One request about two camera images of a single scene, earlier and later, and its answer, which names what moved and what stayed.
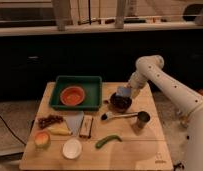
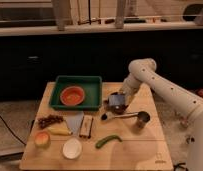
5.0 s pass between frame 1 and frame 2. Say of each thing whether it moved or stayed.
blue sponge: moved
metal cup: stayed
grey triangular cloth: stayed
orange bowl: stayed
